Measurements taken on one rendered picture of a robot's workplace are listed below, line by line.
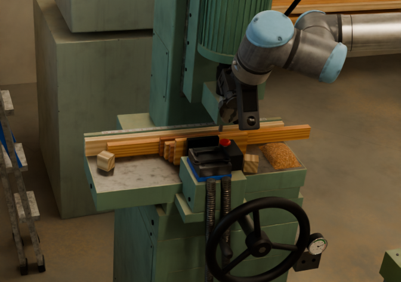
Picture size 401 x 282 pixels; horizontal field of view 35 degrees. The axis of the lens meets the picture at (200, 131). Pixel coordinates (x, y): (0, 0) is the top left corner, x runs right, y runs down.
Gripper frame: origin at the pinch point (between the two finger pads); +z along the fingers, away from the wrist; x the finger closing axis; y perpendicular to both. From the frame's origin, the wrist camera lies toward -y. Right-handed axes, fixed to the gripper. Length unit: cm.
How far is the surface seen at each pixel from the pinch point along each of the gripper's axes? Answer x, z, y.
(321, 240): -33, 32, -25
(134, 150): 20.0, 22.6, 5.8
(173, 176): 12.0, 17.9, -5.4
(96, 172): 31.7, 20.8, -0.7
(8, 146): 52, 78, 40
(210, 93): -2.0, 11.3, 16.0
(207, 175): 7.0, 5.4, -11.7
